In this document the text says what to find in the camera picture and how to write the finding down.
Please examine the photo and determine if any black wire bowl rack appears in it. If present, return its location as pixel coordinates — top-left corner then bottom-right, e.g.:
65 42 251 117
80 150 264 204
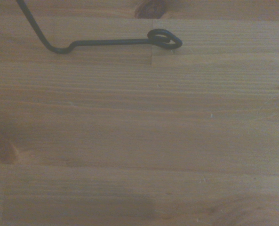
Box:
16 0 183 55

